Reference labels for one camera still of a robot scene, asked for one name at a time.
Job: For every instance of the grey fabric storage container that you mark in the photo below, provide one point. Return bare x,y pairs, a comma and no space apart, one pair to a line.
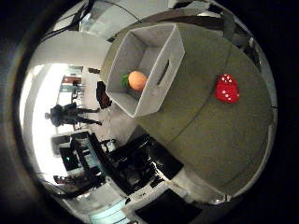
152,93

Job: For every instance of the orange plush toy green leaf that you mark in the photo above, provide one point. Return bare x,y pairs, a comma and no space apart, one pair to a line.
137,81

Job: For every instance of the black equipment rack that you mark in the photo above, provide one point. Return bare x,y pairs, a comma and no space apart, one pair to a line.
140,161

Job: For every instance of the black monitor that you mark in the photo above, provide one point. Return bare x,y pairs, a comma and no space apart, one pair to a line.
70,158

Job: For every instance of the red plush strawberry white dots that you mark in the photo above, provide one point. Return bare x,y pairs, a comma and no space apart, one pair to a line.
227,88

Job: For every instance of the white plastic bin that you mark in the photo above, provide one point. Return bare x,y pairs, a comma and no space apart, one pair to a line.
67,141

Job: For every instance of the standing person dark clothes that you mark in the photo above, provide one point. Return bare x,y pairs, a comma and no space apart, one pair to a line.
67,115

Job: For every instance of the black chair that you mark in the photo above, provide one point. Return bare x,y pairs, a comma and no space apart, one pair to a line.
102,95

